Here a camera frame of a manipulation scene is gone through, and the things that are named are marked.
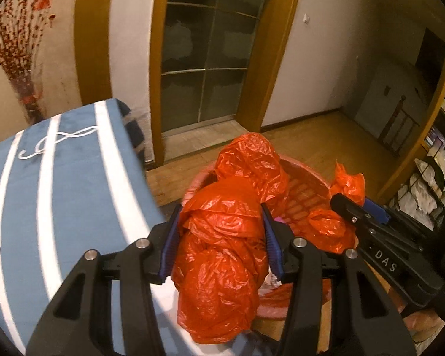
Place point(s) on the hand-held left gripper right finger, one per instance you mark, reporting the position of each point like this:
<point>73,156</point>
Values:
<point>274,244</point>

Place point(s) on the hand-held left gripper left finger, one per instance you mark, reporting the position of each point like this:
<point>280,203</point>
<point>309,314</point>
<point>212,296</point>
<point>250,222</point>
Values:
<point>170,248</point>

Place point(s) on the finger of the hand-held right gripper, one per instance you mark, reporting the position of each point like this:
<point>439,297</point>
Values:
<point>376,209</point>
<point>350,211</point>

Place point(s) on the pink plastic bag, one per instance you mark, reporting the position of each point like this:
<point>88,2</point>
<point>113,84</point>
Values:
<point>281,221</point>

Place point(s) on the pink plastic waste basket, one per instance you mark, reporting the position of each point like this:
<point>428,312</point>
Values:
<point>304,196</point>

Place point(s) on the red plastic bin liner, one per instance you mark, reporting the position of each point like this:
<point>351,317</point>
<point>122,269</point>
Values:
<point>215,267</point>

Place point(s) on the white crumpled cloth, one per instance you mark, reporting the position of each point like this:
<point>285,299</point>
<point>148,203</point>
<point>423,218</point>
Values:
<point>426,193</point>

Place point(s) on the wooden baluster railing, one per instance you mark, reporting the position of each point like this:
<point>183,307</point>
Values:
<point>400,122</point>

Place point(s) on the blue striped tablecloth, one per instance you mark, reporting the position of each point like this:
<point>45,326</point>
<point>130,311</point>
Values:
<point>78,178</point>

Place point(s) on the sliding glass door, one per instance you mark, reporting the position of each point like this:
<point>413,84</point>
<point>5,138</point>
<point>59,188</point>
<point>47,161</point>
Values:
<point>193,96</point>

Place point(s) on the glass vase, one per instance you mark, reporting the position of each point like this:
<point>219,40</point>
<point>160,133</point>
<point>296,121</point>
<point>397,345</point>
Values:
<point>29,96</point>

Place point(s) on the small red hanging ornament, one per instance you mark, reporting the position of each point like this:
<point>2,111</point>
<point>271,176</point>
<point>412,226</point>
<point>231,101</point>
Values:
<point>52,18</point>

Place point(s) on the red berry branches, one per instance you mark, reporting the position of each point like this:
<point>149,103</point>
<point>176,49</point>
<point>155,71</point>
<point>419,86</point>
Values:
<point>11,37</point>

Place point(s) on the wooden door frame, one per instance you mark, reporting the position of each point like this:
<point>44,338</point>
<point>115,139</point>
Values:
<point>267,81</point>

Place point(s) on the white light switch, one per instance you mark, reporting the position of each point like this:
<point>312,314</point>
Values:
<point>307,17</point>

